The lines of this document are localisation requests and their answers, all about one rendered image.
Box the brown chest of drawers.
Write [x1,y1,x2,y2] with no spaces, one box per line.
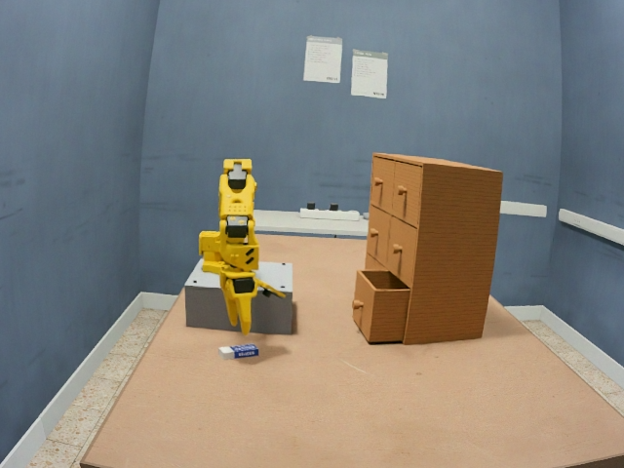
[365,153,503,345]

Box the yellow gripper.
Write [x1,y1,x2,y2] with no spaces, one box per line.
[219,265,285,335]

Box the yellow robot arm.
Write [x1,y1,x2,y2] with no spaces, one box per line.
[202,160,259,275]

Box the blue and white eraser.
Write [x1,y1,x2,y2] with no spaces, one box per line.
[218,344,258,360]

